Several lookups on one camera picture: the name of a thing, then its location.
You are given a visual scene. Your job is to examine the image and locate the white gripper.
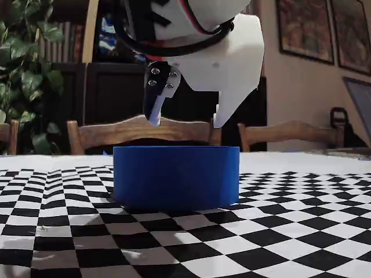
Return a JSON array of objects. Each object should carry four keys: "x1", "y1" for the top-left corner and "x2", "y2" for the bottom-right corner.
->
[{"x1": 143, "y1": 14, "x2": 265, "y2": 129}]

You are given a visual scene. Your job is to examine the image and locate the wooden chair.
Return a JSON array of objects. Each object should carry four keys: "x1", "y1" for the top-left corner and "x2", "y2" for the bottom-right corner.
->
[
  {"x1": 237, "y1": 120, "x2": 346, "y2": 153},
  {"x1": 66, "y1": 114, "x2": 223, "y2": 156},
  {"x1": 0, "y1": 119, "x2": 20, "y2": 156}
]

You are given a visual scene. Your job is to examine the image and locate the blue round box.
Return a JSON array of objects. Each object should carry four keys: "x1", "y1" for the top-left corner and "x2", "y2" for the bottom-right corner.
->
[{"x1": 112, "y1": 145, "x2": 241, "y2": 211}]

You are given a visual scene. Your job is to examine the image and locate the open laptop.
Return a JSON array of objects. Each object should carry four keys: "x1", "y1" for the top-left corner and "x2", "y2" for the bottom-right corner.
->
[{"x1": 343, "y1": 76, "x2": 371, "y2": 148}]

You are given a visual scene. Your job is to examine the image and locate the red white servo cable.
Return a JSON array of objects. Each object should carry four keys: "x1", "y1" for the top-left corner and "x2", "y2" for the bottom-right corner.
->
[{"x1": 185, "y1": 0, "x2": 224, "y2": 33}]

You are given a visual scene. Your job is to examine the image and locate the wooden shelf unit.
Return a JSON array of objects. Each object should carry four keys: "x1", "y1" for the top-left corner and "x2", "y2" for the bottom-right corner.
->
[{"x1": 37, "y1": 0, "x2": 101, "y2": 64}]

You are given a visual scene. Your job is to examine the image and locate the thick black camera cable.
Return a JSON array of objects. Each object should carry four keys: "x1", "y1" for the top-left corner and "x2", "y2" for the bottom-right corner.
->
[{"x1": 112, "y1": 0, "x2": 236, "y2": 58}]

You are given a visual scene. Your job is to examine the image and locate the green leafy plant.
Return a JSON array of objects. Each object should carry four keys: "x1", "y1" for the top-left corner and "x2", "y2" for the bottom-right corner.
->
[{"x1": 0, "y1": 0, "x2": 66, "y2": 154}]

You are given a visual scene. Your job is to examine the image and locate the blue starry night painting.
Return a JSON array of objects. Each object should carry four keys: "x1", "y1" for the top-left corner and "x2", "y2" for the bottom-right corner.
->
[{"x1": 98, "y1": 16, "x2": 122, "y2": 57}]

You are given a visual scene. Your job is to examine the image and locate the black white checkered table sheet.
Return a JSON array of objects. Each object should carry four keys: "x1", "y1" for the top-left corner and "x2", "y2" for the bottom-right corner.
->
[{"x1": 0, "y1": 152, "x2": 371, "y2": 278}]

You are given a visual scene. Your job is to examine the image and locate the black framed picture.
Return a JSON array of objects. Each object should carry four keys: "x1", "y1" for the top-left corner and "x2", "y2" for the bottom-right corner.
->
[
  {"x1": 275, "y1": 0, "x2": 336, "y2": 65},
  {"x1": 330, "y1": 0, "x2": 371, "y2": 76}
]

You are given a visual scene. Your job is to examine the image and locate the black cabinet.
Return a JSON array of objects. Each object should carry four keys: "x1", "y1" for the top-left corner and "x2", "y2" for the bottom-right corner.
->
[{"x1": 50, "y1": 60, "x2": 269, "y2": 147}]

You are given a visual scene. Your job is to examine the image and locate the black bag with handle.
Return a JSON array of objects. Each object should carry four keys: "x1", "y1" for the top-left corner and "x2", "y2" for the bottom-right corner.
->
[{"x1": 329, "y1": 107, "x2": 370, "y2": 149}]

